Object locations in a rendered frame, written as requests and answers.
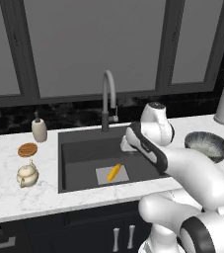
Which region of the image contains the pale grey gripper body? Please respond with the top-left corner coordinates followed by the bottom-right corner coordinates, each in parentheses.
top-left (119, 133), bottom-right (141, 153)

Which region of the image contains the yellow corn cob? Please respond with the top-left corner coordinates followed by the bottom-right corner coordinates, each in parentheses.
top-left (107, 163), bottom-right (122, 183)

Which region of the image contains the dark grey sink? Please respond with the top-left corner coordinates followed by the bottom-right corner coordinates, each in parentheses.
top-left (57, 126), bottom-right (171, 195)

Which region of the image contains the dark speckled bowl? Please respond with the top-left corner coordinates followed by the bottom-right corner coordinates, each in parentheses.
top-left (184, 130), bottom-right (224, 164)

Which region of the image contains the dark cupboard door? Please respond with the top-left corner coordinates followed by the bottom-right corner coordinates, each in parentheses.
top-left (47, 212), bottom-right (124, 253)
top-left (122, 211), bottom-right (153, 253)

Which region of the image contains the grey curved tap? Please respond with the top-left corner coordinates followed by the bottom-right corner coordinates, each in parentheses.
top-left (101, 69), bottom-right (119, 133)

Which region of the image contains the beige soap dispenser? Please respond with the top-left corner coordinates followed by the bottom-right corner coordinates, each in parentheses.
top-left (31, 111), bottom-right (48, 144)

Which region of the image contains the brown round waffle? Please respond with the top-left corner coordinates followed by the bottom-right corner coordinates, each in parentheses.
top-left (17, 141), bottom-right (39, 159)

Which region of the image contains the dark framed window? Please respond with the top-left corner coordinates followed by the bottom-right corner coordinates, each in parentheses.
top-left (0, 0), bottom-right (224, 109)

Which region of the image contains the cream teapot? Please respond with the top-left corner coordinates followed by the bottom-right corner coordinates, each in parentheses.
top-left (16, 159), bottom-right (40, 189)

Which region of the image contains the dark dishwasher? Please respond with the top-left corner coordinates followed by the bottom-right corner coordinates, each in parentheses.
top-left (0, 222), bottom-right (31, 253)

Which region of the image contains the silver cupboard handle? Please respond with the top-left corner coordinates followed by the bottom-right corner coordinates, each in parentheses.
top-left (112, 226), bottom-right (120, 253)
top-left (126, 224), bottom-right (136, 250)

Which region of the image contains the silver dishwasher handle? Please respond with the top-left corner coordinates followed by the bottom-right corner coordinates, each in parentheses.
top-left (0, 236), bottom-right (17, 252)

